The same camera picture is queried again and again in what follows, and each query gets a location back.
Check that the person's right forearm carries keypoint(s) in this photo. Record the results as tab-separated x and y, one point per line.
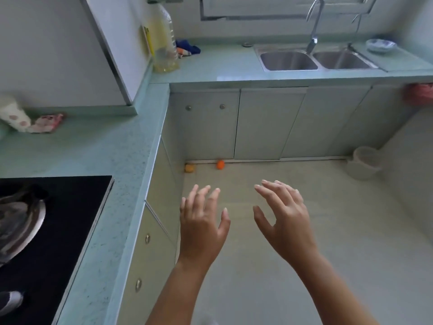
333	291

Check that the chrome gooseneck faucet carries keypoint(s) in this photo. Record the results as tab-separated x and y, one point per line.
314	23

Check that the person's left middle finger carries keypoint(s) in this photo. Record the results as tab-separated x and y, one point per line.
204	198

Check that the person's right little finger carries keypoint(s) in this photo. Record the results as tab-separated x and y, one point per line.
299	196

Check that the white range hood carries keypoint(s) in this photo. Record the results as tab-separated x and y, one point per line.
67	50

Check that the blue cloth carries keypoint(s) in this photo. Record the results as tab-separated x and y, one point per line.
187	47

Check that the person's left forearm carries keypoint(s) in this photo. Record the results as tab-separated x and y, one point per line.
176	294

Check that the yellow flat packet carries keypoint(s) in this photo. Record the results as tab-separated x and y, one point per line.
147	40

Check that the person's left thumb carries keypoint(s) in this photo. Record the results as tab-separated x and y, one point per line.
225	225

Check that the person's right thumb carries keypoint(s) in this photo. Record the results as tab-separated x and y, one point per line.
263	218

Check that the white pink spotted cloth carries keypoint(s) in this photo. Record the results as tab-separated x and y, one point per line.
13	115

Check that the black glass cooktop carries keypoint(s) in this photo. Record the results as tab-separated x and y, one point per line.
64	240

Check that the red plastic bag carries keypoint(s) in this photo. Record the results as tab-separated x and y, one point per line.
419	93

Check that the person's left hand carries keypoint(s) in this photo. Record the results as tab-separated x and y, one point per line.
199	233

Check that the person's right middle finger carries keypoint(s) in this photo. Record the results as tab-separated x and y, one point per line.
275	190

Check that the white blue patterned bowl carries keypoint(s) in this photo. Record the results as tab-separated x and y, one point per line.
380	44

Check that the pink white crumpled packet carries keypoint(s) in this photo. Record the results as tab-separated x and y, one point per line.
45	123

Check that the round sink drain plug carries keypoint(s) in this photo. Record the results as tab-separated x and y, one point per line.
248	44

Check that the person's right hand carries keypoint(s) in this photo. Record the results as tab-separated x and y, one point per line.
291	226

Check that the white plastic bin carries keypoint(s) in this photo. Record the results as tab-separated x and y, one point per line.
363	163

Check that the clear cooking oil bottle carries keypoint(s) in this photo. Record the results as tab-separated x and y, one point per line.
164	40

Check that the pale green cabinet door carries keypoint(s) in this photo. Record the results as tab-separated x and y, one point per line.
321	121
165	186
206	131
375	121
149	267
264	125

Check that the shiny metal pot lid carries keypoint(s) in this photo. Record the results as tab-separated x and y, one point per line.
17	223

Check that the orange round fruit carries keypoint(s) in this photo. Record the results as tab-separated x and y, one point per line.
220	164

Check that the window frame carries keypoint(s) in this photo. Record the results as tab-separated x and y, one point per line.
287	10

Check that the stainless steel double sink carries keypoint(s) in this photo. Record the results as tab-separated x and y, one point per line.
314	60

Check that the yellow brown round fruit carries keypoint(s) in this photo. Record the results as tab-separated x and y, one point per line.
189	168

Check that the person's left little finger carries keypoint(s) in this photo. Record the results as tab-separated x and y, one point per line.
183	209

